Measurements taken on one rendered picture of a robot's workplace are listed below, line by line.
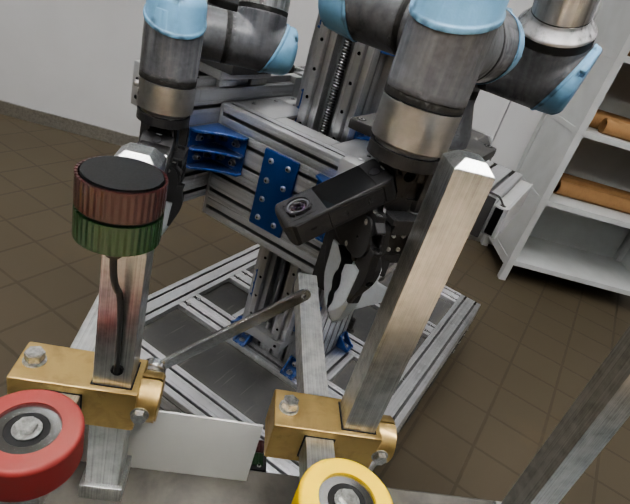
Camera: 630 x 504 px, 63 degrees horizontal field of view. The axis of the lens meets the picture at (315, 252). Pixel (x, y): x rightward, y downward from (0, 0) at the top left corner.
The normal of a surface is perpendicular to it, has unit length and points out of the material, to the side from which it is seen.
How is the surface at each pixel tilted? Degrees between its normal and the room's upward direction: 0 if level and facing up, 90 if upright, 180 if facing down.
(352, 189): 32
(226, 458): 90
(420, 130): 90
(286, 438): 90
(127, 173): 0
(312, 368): 0
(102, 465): 90
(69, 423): 0
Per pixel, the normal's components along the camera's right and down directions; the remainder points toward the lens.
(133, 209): 0.51, 0.54
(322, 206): -0.25, -0.70
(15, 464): 0.26, -0.84
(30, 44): -0.04, 0.49
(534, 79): -0.55, 0.66
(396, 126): -0.57, 0.28
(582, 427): -0.96, -0.20
